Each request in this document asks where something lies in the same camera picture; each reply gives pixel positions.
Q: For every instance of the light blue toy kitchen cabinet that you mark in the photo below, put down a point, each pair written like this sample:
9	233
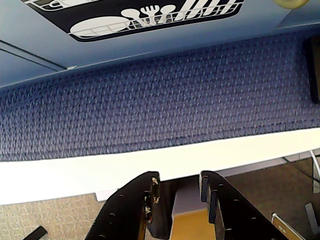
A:
300	18

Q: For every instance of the black box beside cabinet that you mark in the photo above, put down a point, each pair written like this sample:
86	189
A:
313	72

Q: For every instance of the yellow wooden board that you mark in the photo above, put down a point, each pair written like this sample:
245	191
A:
190	226

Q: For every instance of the blue dishwasher cabinet door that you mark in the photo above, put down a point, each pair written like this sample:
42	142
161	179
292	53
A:
175	37

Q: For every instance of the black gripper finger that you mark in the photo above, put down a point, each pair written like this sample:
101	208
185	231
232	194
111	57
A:
125	215
237	215

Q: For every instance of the black dishwasher rack sticker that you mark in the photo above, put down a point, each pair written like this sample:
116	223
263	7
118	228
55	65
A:
150	17

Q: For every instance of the blue woven cloth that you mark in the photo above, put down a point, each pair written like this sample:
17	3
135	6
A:
150	105

